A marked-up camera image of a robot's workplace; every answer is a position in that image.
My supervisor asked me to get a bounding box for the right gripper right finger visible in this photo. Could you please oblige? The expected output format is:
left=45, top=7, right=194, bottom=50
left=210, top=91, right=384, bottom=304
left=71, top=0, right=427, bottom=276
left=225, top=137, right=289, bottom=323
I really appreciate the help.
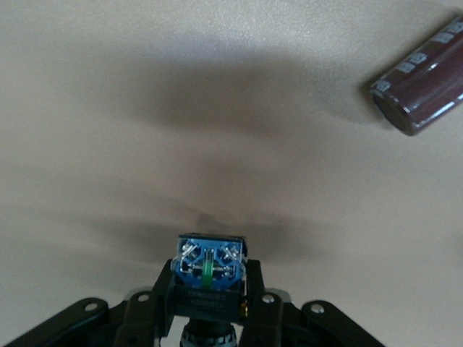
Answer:
left=238, top=258, right=385, bottom=347

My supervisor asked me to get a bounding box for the yellow push button blue base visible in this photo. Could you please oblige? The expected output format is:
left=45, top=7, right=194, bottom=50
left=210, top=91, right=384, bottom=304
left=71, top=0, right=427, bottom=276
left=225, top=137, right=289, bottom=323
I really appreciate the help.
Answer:
left=169, top=233, right=250, bottom=347

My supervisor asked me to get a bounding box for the maroon cylindrical capacitor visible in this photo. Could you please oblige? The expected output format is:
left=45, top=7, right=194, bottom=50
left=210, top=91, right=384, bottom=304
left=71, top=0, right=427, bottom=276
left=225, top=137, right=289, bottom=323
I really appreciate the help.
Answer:
left=368, top=14, right=463, bottom=137

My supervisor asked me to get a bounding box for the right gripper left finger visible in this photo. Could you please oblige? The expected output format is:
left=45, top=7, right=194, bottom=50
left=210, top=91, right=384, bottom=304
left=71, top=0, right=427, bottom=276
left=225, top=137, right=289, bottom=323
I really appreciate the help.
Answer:
left=0, top=258, right=179, bottom=347

